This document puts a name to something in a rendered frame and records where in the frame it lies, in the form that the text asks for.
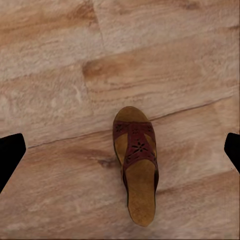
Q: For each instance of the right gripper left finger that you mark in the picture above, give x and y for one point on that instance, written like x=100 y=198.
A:
x=12 y=149

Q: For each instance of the sandal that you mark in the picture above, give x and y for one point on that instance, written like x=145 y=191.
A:
x=134 y=143

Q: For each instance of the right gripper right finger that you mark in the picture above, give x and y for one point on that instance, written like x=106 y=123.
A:
x=232 y=149

